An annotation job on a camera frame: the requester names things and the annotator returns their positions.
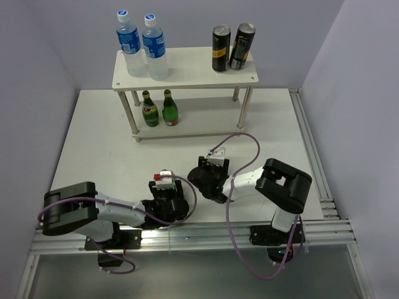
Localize green glass bottle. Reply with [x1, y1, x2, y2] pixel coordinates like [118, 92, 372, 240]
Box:
[142, 90, 160, 127]
[162, 89, 179, 126]

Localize green glass bottle front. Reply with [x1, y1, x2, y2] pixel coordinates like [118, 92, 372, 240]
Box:
[142, 90, 160, 127]

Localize small blue label water bottle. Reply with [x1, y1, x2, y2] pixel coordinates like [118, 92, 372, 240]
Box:
[142, 14, 168, 81]

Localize clear soda bottle front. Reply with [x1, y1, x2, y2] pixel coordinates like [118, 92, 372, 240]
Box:
[160, 169, 174, 179]

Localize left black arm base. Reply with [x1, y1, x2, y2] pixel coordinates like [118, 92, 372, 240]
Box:
[97, 229, 142, 269]

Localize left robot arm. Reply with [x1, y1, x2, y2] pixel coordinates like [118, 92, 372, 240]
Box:
[38, 177, 192, 249]

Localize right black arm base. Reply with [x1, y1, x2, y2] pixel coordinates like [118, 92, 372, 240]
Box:
[249, 224, 305, 263]

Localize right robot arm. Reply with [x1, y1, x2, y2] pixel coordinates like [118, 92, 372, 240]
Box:
[188, 156, 312, 243]

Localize white two-tier shelf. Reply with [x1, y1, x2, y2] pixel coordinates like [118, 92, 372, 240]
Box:
[112, 47, 259, 142]

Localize black can yellow label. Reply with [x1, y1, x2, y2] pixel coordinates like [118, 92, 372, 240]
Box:
[212, 24, 231, 72]

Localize black can gold top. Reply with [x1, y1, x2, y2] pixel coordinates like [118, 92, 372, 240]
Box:
[229, 22, 256, 70]

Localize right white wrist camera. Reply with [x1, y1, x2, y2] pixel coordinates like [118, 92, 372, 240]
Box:
[205, 147, 225, 166]

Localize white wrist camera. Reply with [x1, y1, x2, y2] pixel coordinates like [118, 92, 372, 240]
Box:
[153, 173, 175, 190]
[205, 147, 225, 166]

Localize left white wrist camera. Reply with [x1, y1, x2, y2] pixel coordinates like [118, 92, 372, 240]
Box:
[153, 173, 175, 190]

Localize aluminium side rail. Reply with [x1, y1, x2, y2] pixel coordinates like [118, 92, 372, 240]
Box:
[289, 88, 340, 220]

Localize aluminium front rail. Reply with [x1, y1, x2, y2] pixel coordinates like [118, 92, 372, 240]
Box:
[29, 220, 357, 255]

